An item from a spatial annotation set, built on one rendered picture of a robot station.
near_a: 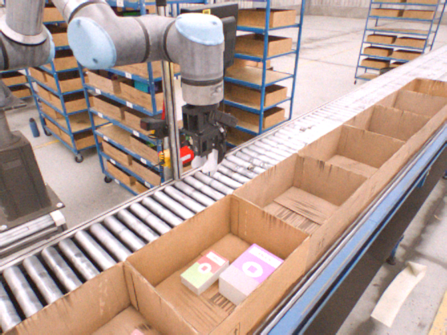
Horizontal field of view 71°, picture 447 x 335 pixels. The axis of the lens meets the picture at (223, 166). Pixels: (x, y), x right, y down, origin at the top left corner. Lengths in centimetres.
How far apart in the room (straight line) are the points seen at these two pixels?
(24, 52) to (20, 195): 58
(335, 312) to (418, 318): 101
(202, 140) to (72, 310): 48
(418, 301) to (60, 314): 197
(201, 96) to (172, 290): 55
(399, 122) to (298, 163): 80
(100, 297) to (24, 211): 83
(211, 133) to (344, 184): 67
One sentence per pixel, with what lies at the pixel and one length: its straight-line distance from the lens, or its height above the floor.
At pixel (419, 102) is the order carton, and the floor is 99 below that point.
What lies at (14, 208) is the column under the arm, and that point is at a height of 81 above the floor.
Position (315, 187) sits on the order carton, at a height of 93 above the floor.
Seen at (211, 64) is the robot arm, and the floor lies 150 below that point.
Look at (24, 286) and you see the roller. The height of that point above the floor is 75.
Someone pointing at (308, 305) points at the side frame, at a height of 91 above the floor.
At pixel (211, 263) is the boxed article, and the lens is 97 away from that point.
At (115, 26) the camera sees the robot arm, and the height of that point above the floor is 156.
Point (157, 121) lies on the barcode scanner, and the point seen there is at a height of 108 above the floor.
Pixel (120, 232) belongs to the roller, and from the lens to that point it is 139.
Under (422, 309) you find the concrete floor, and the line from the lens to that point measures 231.
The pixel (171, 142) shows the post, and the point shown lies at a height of 96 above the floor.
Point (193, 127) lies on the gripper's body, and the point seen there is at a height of 136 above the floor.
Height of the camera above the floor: 164
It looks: 31 degrees down
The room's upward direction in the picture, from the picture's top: straight up
